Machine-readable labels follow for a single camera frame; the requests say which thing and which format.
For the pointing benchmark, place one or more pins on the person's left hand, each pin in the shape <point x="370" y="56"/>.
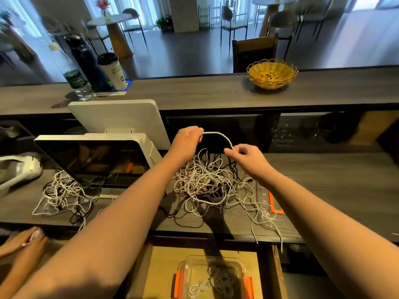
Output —
<point x="184" y="145"/>

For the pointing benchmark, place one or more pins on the person's right hand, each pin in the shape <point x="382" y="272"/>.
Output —
<point x="249" y="162"/>

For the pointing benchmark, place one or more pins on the clear container drawer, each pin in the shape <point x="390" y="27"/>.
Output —
<point x="206" y="264"/>

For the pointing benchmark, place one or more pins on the another person's forearm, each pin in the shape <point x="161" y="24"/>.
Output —
<point x="12" y="280"/>

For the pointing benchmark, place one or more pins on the person's left forearm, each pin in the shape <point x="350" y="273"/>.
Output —
<point x="100" y="239"/>

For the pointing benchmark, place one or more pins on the person's right forearm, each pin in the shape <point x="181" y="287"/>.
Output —
<point x="336" y="233"/>

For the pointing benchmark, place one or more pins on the grey wooden bar counter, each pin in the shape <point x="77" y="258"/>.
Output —
<point x="199" y="93"/>

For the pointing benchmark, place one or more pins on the white customer display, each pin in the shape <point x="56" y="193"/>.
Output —
<point x="121" y="121"/>

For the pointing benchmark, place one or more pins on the blue white notebook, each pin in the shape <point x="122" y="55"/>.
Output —
<point x="124" y="89"/>

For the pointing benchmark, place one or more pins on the yellow woven basket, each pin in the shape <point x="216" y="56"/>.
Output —
<point x="272" y="74"/>

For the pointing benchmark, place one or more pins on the white touchscreen monitor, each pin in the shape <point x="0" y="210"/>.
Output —
<point x="87" y="158"/>

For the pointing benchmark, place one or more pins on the white paper coffee cup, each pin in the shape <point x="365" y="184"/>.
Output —
<point x="113" y="72"/>

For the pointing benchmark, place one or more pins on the brown wooden chair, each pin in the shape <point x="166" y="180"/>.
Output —
<point x="254" y="54"/>

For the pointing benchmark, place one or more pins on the green potted plant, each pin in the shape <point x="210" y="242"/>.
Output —
<point x="164" y="23"/>

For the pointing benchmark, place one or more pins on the clear plastic water bottle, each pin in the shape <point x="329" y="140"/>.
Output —
<point x="75" y="81"/>

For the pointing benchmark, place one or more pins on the black thermos bottle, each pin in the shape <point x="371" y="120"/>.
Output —
<point x="87" y="62"/>

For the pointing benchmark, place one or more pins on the wooden drawer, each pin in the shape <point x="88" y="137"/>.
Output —
<point x="156" y="271"/>

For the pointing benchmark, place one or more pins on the flat cardboard sheet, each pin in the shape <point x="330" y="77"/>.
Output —
<point x="377" y="127"/>

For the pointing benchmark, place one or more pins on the black metal chair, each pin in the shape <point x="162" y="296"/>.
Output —
<point x="283" y="21"/>
<point x="234" y="21"/>
<point x="134" y="18"/>

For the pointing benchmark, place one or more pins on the round wooden table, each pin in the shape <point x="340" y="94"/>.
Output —
<point x="112" y="20"/>
<point x="271" y="3"/>

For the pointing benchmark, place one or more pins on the pink flower vase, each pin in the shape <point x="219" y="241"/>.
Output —
<point x="103" y="6"/>

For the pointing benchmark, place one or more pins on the white headset device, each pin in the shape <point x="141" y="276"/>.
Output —
<point x="22" y="168"/>

